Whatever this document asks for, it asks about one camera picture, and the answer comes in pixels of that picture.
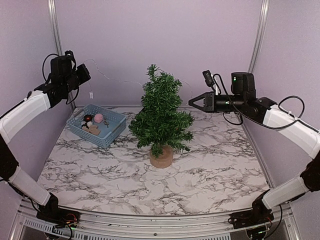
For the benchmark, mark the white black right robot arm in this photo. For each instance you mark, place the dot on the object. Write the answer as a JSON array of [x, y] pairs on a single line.
[[267, 113]]

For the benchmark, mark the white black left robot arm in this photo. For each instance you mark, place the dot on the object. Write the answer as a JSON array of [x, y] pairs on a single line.
[[29, 129]]

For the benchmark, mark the pink fluffy pompom ornament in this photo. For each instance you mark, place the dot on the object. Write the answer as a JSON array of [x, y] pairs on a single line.
[[98, 118]]

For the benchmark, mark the aluminium corner post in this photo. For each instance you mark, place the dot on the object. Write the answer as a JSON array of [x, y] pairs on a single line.
[[261, 28], [53, 17]]

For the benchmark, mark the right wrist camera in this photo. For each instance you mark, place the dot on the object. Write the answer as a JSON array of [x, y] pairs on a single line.
[[211, 82]]

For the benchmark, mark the beige burlap bow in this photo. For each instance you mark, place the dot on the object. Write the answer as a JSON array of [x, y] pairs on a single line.
[[94, 130]]

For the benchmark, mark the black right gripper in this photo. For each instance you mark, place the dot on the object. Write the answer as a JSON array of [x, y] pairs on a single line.
[[210, 104]]

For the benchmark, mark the dark red bauble ornament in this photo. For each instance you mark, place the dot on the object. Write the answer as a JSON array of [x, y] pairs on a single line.
[[88, 118]]

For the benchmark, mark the aluminium front rail frame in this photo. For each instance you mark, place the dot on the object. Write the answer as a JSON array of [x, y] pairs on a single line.
[[92, 225]]

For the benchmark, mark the light blue perforated plastic basket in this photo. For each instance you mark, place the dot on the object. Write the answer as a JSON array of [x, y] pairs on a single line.
[[117, 123]]

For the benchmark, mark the small green christmas tree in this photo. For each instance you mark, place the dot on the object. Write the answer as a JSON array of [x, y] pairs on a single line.
[[160, 125]]

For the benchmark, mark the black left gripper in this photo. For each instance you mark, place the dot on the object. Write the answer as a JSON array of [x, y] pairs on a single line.
[[85, 76]]

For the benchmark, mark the right aluminium corner post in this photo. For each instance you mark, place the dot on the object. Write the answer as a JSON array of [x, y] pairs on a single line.
[[261, 28]]

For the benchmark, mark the left aluminium corner post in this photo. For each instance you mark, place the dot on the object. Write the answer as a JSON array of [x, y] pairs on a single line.
[[53, 17]]

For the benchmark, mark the white cotton boll sprig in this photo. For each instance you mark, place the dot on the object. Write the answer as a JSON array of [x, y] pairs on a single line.
[[85, 125]]

